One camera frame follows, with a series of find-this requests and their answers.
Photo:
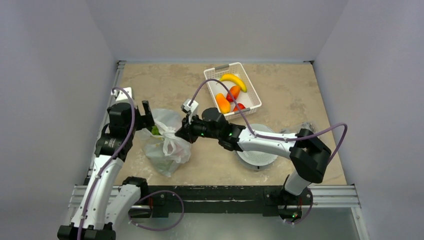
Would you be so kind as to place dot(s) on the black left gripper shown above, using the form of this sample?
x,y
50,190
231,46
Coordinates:
x,y
144,120

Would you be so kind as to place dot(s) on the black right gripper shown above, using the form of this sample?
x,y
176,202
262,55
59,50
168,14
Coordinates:
x,y
185,131

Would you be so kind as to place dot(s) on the white plastic bag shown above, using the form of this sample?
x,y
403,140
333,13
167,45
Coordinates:
x,y
166,152

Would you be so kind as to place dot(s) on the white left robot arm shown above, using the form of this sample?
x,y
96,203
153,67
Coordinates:
x,y
98,216

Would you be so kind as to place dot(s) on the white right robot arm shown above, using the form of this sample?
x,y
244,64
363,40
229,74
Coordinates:
x,y
308,154

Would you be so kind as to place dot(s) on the green fake leaf fruit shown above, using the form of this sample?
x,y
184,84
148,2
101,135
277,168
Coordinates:
x,y
155,131

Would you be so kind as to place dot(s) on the orange fake papaya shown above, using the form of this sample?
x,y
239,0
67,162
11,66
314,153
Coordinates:
x,y
223,104

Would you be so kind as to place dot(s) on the red fake apple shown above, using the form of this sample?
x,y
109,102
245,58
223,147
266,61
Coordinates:
x,y
239,106

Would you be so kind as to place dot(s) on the red fake mango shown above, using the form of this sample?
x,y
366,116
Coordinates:
x,y
233,94

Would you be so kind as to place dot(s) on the yellow fake banana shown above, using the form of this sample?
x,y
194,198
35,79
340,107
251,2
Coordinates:
x,y
234,79

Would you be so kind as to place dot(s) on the white round perforated plate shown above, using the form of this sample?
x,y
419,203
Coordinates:
x,y
255,160

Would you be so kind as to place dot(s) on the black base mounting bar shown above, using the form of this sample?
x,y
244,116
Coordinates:
x,y
265,200

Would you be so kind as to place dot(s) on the clear plastic screw box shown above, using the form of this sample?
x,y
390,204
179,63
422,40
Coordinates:
x,y
310,125

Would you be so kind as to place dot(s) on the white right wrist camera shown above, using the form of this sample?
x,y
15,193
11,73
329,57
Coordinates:
x,y
190,108

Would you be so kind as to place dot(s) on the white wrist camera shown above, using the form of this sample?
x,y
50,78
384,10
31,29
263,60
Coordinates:
x,y
190,108
124,95

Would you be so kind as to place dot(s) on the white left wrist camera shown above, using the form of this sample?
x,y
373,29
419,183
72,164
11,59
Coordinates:
x,y
124,95

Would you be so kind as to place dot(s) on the aluminium table edge rail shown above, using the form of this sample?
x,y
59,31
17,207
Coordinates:
x,y
111,100

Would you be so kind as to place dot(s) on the aluminium front frame rail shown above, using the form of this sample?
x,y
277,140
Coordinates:
x,y
324,196

